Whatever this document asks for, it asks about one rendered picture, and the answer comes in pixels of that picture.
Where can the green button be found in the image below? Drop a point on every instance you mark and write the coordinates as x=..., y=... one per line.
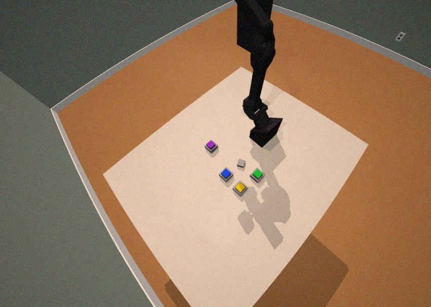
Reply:
x=257, y=175

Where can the yellow button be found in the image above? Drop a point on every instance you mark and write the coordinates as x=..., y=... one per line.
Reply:
x=239, y=188

